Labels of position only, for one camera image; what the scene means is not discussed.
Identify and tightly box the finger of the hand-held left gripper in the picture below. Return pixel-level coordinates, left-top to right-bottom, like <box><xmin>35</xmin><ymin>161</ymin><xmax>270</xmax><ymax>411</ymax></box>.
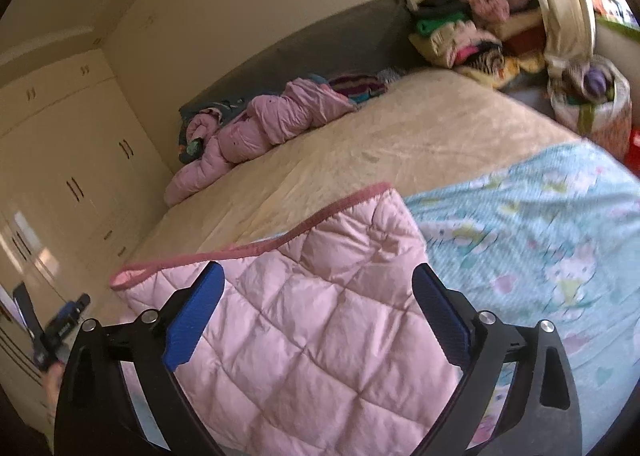
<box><xmin>56</xmin><ymin>293</ymin><xmax>92</xmax><ymax>323</ymax></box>
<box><xmin>12</xmin><ymin>282</ymin><xmax>42</xmax><ymax>343</ymax></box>

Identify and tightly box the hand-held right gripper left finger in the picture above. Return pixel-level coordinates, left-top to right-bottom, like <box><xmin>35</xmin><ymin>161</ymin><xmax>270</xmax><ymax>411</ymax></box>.
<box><xmin>52</xmin><ymin>261</ymin><xmax>226</xmax><ymax>456</ymax></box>

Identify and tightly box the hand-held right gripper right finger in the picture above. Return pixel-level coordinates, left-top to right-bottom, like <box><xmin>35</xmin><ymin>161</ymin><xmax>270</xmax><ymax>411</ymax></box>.
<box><xmin>411</xmin><ymin>261</ymin><xmax>584</xmax><ymax>456</ymax></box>

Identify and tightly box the pink quilted bedspread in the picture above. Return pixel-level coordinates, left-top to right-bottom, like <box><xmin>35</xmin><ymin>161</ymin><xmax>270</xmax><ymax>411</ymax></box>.
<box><xmin>109</xmin><ymin>182</ymin><xmax>463</xmax><ymax>456</ymax></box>

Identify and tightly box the pile of colourful clothes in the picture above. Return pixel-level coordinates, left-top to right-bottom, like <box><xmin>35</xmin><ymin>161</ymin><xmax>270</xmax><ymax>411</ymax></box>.
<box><xmin>407</xmin><ymin>0</ymin><xmax>549</xmax><ymax>90</ymax></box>

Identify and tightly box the person's left hand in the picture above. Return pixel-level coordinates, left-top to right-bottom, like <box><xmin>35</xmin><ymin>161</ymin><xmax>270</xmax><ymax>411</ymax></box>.
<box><xmin>42</xmin><ymin>362</ymin><xmax>67</xmax><ymax>426</ymax></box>

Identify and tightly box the cream wardrobe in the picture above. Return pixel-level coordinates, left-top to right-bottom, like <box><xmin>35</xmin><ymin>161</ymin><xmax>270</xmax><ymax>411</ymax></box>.
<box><xmin>0</xmin><ymin>26</ymin><xmax>174</xmax><ymax>437</ymax></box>

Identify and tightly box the beige bed cover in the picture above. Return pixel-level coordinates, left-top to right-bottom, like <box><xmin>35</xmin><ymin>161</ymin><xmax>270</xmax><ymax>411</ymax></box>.
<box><xmin>95</xmin><ymin>68</ymin><xmax>597</xmax><ymax>318</ymax></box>

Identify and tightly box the pink puffer jacket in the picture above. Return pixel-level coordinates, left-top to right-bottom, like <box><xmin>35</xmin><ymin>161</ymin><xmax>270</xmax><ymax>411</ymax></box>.
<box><xmin>164</xmin><ymin>77</ymin><xmax>359</xmax><ymax>207</ymax></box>

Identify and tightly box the striped knit cloth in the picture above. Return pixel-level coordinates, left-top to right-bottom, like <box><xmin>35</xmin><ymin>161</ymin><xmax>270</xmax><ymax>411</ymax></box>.
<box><xmin>327</xmin><ymin>73</ymin><xmax>389</xmax><ymax>105</ymax></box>

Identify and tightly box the printed tote bag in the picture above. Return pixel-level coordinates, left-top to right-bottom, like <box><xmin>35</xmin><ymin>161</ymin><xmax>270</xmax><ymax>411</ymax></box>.
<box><xmin>547</xmin><ymin>55</ymin><xmax>634</xmax><ymax>163</ymax></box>

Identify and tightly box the dark grey headboard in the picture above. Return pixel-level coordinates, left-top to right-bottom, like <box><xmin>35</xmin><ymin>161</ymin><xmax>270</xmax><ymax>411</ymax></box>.
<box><xmin>178</xmin><ymin>0</ymin><xmax>422</xmax><ymax>123</ymax></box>

